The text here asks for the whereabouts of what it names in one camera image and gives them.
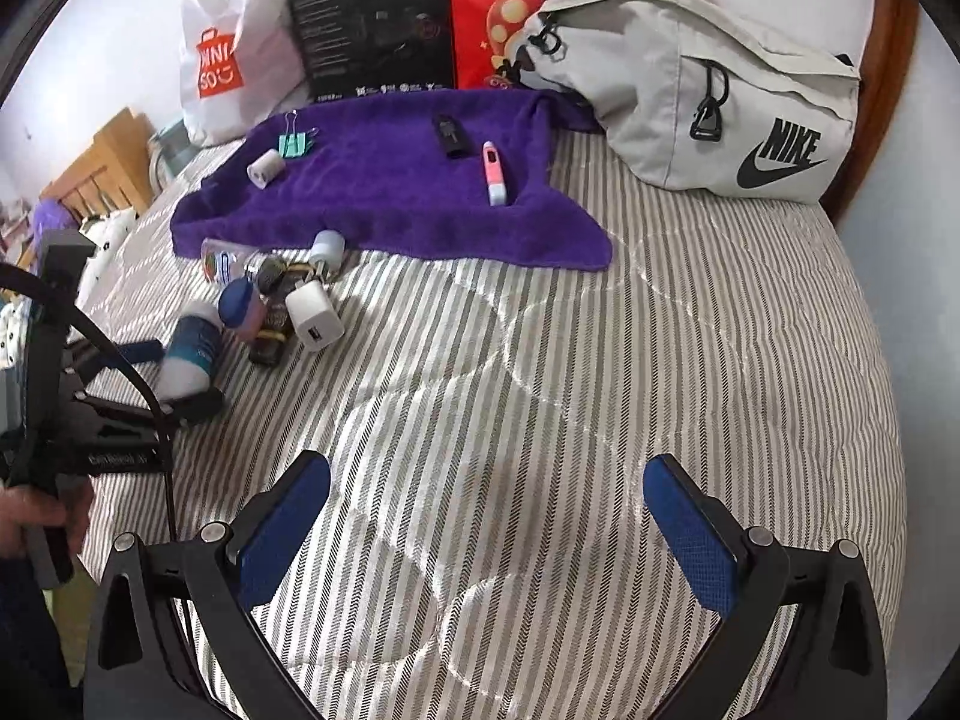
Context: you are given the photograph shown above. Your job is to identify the blue white balm tube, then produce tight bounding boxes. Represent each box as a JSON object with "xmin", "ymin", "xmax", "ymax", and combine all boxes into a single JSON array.
[{"xmin": 155, "ymin": 301, "xmax": 223, "ymax": 401}]

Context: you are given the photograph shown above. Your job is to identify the blue cap orange jar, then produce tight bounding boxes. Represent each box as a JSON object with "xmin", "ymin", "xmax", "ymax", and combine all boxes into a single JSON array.
[{"xmin": 218, "ymin": 278, "xmax": 267, "ymax": 343}]

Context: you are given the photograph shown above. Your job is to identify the white USB charger cube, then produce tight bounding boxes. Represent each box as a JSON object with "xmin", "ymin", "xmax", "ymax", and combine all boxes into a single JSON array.
[{"xmin": 285, "ymin": 280, "xmax": 345, "ymax": 351}]

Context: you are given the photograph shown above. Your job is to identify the black gold tube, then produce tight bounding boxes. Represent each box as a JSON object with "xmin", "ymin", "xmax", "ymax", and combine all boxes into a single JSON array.
[{"xmin": 249, "ymin": 257, "xmax": 314, "ymax": 367}]

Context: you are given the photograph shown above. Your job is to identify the clear plastic bottle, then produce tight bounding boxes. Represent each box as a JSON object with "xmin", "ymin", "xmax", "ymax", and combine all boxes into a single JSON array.
[{"xmin": 200, "ymin": 238, "xmax": 272, "ymax": 286}]

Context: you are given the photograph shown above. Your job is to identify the white USB night light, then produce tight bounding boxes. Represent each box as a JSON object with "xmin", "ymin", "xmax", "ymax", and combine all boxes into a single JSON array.
[{"xmin": 306, "ymin": 229, "xmax": 347, "ymax": 281}]

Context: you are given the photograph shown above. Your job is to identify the small white tape roll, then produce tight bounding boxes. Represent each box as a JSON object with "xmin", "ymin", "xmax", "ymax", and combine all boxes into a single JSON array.
[{"xmin": 245, "ymin": 148, "xmax": 286, "ymax": 190}]

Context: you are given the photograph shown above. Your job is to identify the green binder clip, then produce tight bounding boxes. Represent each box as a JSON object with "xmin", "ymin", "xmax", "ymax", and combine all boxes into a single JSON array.
[{"xmin": 277, "ymin": 109, "xmax": 319, "ymax": 160}]

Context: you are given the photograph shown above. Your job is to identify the black USB stick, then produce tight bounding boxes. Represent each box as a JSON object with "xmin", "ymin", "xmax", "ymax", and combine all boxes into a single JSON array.
[{"xmin": 433, "ymin": 114, "xmax": 470, "ymax": 160}]

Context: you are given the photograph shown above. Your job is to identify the pink white thermometer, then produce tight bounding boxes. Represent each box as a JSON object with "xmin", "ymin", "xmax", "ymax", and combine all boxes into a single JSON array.
[{"xmin": 482, "ymin": 140, "xmax": 508, "ymax": 206}]

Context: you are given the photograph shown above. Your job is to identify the person's left hand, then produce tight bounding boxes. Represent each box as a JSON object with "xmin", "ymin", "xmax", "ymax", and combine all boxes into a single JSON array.
[{"xmin": 0, "ymin": 478, "xmax": 94, "ymax": 559}]

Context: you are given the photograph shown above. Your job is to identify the white patterned pillow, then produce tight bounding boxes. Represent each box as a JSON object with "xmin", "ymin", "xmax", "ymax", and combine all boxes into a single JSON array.
[{"xmin": 0, "ymin": 208, "xmax": 139, "ymax": 369}]

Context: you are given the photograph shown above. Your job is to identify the purple plush toy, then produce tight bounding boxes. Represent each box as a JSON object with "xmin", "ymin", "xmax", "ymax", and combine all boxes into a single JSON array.
[{"xmin": 31, "ymin": 199, "xmax": 80, "ymax": 242}]

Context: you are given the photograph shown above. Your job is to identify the wooden headboard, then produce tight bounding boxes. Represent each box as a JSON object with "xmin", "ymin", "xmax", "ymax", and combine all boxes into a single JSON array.
[{"xmin": 41, "ymin": 107, "xmax": 155, "ymax": 223}]

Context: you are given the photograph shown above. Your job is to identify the teal kettle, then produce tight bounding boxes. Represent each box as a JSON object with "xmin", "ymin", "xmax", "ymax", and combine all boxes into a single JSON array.
[{"xmin": 148, "ymin": 119, "xmax": 199, "ymax": 193}]

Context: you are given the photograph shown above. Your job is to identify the white Miniso shopping bag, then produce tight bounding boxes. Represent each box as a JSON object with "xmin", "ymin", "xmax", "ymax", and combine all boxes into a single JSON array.
[{"xmin": 179, "ymin": 0, "xmax": 306, "ymax": 148}]

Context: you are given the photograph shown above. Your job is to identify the purple towel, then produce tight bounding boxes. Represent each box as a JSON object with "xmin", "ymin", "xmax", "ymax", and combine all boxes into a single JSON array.
[{"xmin": 169, "ymin": 89, "xmax": 612, "ymax": 271}]

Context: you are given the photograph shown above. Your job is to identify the black product box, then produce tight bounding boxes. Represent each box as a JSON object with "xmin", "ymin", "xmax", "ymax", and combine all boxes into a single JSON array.
[{"xmin": 288, "ymin": 0, "xmax": 455, "ymax": 101}]

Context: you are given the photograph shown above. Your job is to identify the grey Nike bag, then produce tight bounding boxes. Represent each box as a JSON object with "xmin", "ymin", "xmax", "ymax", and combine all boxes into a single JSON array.
[{"xmin": 517, "ymin": 0, "xmax": 859, "ymax": 203}]

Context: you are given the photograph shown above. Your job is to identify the wooden door frame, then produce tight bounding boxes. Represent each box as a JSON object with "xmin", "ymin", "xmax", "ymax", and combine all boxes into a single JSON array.
[{"xmin": 820, "ymin": 0, "xmax": 919, "ymax": 224}]

